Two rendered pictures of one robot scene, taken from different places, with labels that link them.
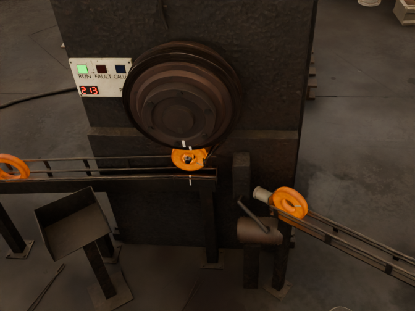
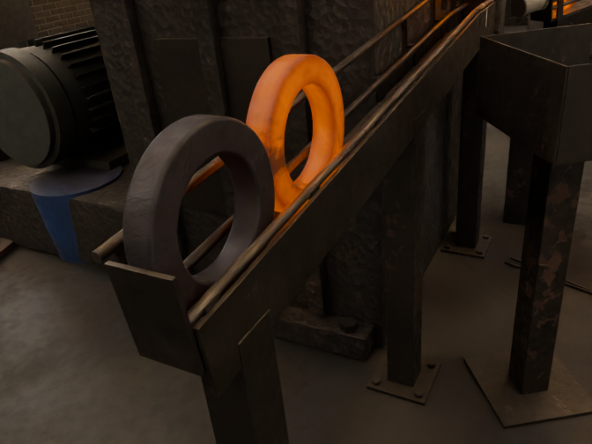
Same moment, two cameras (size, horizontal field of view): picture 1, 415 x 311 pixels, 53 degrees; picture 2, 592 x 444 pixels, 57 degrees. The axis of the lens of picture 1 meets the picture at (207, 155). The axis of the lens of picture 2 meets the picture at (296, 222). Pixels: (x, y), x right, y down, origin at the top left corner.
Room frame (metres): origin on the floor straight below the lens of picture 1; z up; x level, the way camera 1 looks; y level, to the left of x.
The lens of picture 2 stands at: (1.26, 1.55, 0.90)
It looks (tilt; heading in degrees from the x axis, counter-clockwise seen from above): 28 degrees down; 293
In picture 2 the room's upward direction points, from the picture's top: 6 degrees counter-clockwise
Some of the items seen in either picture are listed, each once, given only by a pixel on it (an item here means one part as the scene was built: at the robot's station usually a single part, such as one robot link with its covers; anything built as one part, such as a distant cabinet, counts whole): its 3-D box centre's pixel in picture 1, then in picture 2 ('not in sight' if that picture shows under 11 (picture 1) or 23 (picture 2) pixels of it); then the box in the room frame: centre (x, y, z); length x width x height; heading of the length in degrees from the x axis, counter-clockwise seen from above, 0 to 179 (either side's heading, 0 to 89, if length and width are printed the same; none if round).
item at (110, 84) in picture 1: (104, 78); not in sight; (1.51, 0.40, 1.15); 0.26 x 0.02 x 0.18; 82
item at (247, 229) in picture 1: (259, 253); (530, 138); (1.17, -0.22, 0.27); 0.22 x 0.13 x 0.53; 82
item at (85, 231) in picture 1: (89, 258); (552, 247); (1.16, 0.61, 0.36); 0.26 x 0.20 x 0.72; 117
